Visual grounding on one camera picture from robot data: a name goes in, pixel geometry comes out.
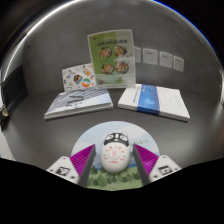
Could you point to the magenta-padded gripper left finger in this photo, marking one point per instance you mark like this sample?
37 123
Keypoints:
81 160

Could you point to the white book with blue band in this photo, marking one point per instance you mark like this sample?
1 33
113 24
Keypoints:
156 101

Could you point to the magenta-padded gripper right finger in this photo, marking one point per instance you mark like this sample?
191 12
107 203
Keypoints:
148 160

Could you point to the green food menu sign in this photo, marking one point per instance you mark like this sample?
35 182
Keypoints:
112 58

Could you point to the white wall sockets group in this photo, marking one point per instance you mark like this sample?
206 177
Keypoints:
156 58

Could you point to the grey striped-cover book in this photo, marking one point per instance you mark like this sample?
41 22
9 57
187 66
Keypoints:
78 103

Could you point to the black panel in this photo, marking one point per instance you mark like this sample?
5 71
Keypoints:
13 90

